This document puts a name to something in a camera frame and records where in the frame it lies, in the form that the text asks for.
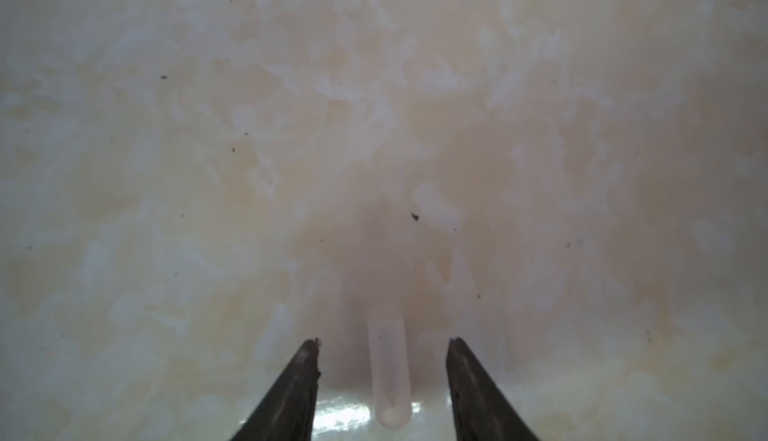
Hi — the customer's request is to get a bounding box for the translucent pen cap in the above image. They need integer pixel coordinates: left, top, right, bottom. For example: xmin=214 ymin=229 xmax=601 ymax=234
xmin=367 ymin=316 xmax=412 ymax=430

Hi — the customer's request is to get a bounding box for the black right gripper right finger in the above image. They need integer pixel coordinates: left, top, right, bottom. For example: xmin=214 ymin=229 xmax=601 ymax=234
xmin=446 ymin=338 xmax=539 ymax=441

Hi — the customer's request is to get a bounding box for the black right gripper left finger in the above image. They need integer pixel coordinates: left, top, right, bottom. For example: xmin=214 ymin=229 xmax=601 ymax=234
xmin=231 ymin=338 xmax=321 ymax=441

